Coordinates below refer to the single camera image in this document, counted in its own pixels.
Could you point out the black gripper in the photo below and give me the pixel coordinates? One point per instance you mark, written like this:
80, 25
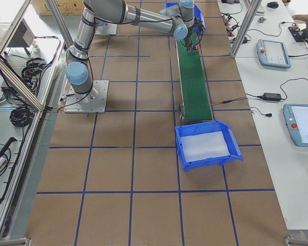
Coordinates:
189, 39

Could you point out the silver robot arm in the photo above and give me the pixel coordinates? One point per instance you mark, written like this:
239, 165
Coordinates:
177, 20

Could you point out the left blue plastic bin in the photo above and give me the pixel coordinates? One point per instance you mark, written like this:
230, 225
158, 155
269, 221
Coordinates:
197, 12

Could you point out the blue plastic bin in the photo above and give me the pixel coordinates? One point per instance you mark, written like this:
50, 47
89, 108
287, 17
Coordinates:
208, 127
197, 12

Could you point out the green conveyor belt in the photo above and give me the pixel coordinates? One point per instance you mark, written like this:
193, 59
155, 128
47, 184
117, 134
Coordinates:
195, 103

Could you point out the far teach pendant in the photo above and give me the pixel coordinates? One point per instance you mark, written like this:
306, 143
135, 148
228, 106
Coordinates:
273, 54

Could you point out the teach pendant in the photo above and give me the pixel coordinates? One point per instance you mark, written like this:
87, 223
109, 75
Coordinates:
273, 54
296, 120

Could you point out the black power adapter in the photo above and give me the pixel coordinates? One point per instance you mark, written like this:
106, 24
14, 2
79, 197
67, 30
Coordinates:
271, 96

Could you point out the right blue plastic bin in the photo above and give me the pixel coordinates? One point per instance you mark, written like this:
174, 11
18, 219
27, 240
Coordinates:
208, 127

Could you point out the white foam pad right bin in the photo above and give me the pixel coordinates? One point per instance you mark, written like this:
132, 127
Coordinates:
204, 146

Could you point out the cardboard box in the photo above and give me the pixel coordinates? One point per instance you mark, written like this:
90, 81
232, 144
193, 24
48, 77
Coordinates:
66, 7

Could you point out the near teach pendant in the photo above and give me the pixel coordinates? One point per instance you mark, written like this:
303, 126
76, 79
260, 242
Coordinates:
296, 120

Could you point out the aluminium frame post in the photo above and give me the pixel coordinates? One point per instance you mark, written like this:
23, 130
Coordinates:
249, 16

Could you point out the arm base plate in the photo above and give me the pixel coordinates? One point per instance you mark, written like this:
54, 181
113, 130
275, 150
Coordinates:
105, 29
94, 102

